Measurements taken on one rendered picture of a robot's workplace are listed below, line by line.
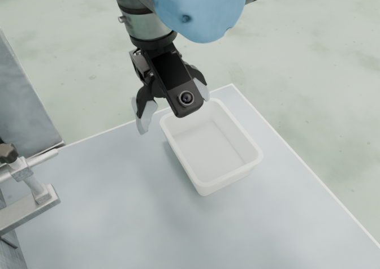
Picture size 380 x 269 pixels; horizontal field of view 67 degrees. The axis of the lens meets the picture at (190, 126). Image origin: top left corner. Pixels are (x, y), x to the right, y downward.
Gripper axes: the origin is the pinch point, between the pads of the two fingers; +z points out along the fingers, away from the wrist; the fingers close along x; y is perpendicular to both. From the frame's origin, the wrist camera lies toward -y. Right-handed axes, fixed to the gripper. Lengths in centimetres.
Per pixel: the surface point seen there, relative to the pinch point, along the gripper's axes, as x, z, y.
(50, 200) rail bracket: 27.6, 3.4, -0.5
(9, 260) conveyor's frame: 36.9, 5.0, -6.5
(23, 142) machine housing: 31.3, 8.1, 20.8
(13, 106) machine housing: 27.6, -2.0, 21.1
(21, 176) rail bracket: 27.5, -5.9, -0.3
